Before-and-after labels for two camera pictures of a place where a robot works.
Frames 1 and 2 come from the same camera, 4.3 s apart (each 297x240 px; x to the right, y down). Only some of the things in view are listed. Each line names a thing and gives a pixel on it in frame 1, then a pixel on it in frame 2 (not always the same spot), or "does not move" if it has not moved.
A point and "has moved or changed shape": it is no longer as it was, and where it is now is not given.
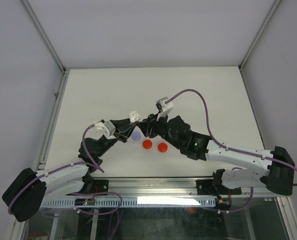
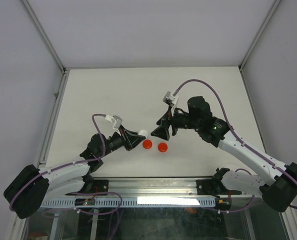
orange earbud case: [162, 147] does not move
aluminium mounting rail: [170, 187] does not move
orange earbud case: [147, 144] does not move
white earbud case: [134, 117] has moved or changed shape
